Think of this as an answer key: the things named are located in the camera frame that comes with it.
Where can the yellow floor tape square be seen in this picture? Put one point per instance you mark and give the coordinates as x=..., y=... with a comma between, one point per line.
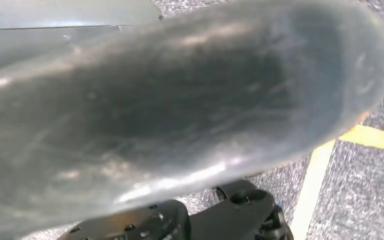
x=311, y=192

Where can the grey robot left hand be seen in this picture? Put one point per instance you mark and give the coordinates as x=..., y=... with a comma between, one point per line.
x=46, y=20

